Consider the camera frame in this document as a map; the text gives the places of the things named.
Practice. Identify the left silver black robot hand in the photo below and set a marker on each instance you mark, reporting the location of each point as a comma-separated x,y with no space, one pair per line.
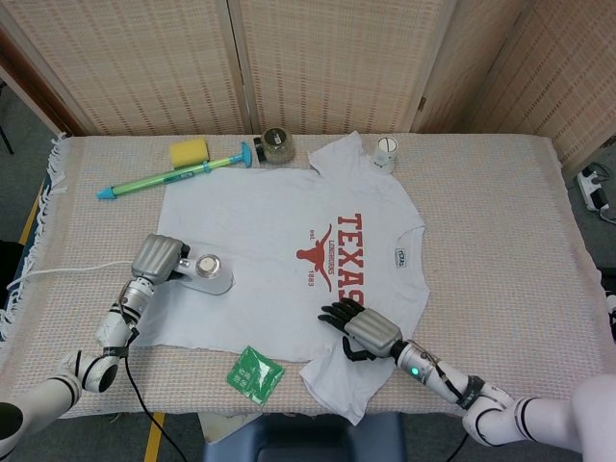
156,260

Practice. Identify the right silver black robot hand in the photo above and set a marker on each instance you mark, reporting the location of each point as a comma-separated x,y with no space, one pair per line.
375,332

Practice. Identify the white handheld steam iron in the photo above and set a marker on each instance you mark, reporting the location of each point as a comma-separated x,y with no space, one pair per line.
214,279

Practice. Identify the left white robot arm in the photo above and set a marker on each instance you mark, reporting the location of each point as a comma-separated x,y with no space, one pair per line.
96,375

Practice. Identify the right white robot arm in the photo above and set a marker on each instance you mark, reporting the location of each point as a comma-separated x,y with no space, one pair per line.
505,414

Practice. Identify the white Texas Longhorns t-shirt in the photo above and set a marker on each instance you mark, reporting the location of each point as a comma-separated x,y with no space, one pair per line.
269,231

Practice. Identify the green blue water pump toy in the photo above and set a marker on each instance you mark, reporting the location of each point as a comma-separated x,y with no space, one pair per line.
154,180

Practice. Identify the yellow sponge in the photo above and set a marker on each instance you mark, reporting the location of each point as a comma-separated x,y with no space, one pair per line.
188,154

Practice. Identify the green tea packet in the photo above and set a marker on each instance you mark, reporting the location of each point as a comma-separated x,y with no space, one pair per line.
252,375

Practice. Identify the blue padded seat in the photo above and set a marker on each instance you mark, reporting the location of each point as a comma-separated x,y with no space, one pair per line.
298,440

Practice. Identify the beige woven fringed tablecloth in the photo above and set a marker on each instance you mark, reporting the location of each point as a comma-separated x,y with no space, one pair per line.
481,240

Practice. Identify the glass jar with black lid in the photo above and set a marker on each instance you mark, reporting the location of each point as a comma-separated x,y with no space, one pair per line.
276,146

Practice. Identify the white paper cup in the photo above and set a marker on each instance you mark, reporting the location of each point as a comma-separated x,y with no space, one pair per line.
385,156

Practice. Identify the woven folding screen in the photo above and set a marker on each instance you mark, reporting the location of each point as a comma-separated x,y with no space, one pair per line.
313,62

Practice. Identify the white power strip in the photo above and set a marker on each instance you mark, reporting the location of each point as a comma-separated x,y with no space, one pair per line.
594,190

